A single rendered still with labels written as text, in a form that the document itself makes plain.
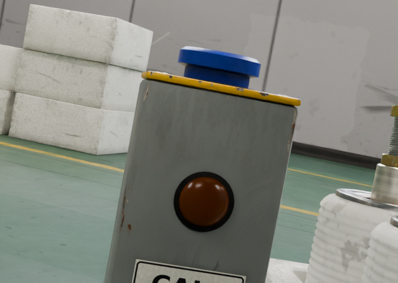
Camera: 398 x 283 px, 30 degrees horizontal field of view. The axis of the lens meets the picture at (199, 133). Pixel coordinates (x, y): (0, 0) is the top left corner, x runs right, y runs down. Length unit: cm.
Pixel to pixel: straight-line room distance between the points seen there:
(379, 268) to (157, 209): 18
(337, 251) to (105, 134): 244
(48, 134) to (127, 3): 328
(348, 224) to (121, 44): 247
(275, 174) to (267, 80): 540
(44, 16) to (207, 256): 275
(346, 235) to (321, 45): 515
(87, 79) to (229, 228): 263
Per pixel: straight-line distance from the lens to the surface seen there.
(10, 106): 314
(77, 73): 297
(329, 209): 57
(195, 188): 33
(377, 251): 47
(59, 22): 302
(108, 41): 292
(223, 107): 33
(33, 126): 304
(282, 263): 64
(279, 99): 33
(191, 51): 35
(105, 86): 293
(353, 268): 56
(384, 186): 58
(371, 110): 560
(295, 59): 571
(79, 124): 295
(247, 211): 33
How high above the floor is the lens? 31
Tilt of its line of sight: 3 degrees down
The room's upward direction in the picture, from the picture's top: 11 degrees clockwise
